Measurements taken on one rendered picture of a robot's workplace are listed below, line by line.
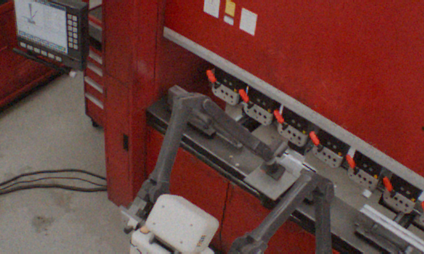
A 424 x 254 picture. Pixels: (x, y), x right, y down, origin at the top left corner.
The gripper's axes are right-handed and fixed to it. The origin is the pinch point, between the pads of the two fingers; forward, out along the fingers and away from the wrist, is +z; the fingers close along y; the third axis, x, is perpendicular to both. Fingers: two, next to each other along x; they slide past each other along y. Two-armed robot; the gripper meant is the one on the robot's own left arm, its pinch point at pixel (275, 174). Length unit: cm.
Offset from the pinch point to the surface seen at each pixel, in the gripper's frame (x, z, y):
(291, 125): -21.1, -9.2, 4.9
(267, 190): 8.1, -1.0, -1.6
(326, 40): -46, -53, -2
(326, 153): -19.5, -6.5, -15.8
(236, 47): -32, -30, 41
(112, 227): 69, 80, 91
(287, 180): -2.0, 4.5, -4.7
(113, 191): 50, 76, 105
